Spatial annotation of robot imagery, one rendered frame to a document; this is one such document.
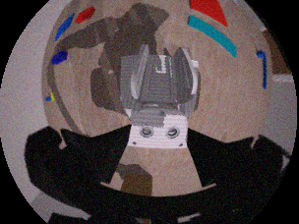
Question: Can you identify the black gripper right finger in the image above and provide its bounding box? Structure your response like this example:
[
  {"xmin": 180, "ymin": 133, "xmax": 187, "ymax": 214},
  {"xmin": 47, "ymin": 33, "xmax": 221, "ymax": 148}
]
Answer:
[{"xmin": 188, "ymin": 128, "xmax": 255, "ymax": 188}]

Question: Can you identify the blue flat square plate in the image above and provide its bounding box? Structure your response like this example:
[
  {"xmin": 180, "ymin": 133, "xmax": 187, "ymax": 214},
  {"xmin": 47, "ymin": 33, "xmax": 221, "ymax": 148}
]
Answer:
[{"xmin": 54, "ymin": 15, "xmax": 74, "ymax": 41}]

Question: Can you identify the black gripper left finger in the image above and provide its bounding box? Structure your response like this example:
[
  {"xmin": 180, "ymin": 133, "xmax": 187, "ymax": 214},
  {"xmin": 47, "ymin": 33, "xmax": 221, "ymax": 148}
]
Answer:
[{"xmin": 60, "ymin": 125, "xmax": 131, "ymax": 184}]

